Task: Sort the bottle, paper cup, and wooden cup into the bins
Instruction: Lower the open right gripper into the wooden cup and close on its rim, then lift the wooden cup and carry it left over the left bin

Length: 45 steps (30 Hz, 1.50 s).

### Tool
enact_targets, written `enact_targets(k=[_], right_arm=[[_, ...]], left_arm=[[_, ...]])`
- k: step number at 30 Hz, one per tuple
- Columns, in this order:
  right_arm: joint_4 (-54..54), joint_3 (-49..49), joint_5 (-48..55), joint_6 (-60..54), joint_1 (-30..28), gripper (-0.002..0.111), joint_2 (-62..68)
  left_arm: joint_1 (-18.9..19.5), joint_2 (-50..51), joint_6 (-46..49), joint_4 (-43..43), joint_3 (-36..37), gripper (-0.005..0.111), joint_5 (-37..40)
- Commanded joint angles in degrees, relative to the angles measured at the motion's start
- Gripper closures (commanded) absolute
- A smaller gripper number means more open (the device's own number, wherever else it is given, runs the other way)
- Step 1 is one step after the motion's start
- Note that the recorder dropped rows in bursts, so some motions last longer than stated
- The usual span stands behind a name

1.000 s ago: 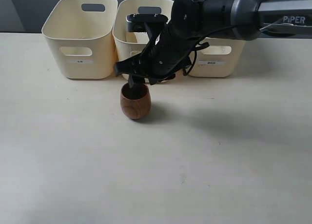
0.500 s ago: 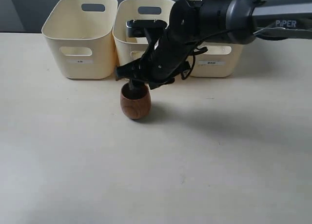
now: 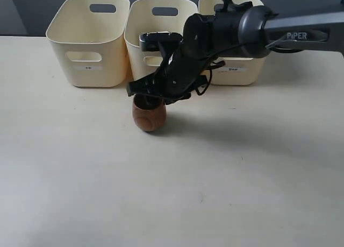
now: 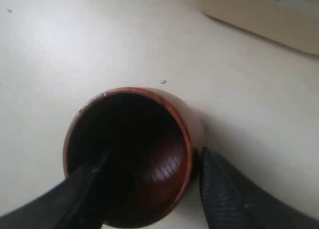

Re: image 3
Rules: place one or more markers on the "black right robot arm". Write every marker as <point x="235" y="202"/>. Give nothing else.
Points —
<point x="319" y="29"/>

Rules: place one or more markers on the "cream middle plastic bin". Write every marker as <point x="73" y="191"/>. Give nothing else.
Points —
<point x="149" y="16"/>

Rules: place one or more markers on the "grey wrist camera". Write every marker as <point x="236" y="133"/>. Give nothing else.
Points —
<point x="154" y="41"/>

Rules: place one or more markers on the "cream right plastic bin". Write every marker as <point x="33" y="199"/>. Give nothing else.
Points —
<point x="236" y="72"/>

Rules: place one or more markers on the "brown wooden cup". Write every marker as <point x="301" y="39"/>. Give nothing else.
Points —
<point x="148" y="120"/>

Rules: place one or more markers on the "cream plastic bin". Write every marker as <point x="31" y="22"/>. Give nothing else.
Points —
<point x="236" y="72"/>
<point x="87" y="37"/>
<point x="149" y="16"/>

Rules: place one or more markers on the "cream left plastic bin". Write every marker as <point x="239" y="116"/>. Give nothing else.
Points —
<point x="87" y="37"/>

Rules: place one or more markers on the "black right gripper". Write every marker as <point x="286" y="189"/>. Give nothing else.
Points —
<point x="174" y="81"/>

